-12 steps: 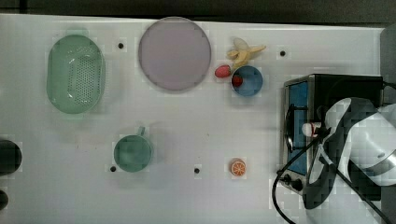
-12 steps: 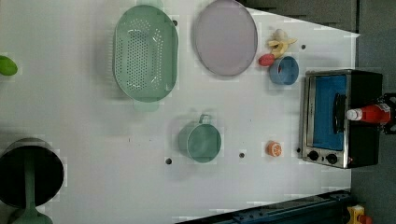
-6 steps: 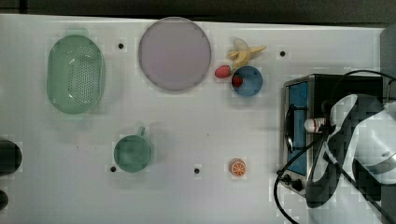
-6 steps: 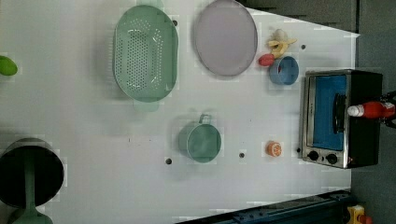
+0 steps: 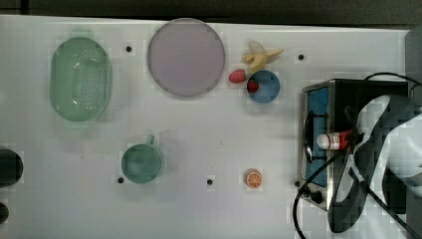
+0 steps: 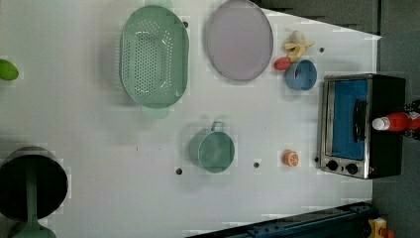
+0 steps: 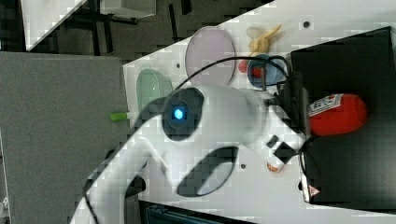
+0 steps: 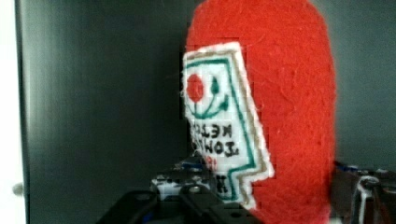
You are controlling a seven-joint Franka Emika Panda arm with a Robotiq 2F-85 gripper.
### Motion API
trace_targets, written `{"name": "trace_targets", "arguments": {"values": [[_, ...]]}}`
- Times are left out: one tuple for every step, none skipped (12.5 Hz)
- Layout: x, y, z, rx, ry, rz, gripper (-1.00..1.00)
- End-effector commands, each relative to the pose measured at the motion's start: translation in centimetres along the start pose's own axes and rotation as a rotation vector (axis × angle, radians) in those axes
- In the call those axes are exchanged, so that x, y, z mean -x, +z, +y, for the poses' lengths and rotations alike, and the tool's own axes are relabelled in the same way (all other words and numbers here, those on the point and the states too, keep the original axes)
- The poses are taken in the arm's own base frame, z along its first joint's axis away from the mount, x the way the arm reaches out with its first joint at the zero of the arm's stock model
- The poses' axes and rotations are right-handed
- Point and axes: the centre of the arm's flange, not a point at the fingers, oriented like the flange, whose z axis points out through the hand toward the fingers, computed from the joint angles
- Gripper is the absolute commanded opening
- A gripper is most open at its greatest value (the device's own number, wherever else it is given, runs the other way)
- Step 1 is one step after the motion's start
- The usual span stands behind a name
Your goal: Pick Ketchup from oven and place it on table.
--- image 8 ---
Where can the red felt ketchup bottle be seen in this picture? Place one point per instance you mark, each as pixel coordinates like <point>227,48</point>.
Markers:
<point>259,92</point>

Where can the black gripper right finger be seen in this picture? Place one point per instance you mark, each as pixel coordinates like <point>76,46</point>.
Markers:
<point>363,196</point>

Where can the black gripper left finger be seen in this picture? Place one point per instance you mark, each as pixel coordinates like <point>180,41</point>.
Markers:
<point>186,193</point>

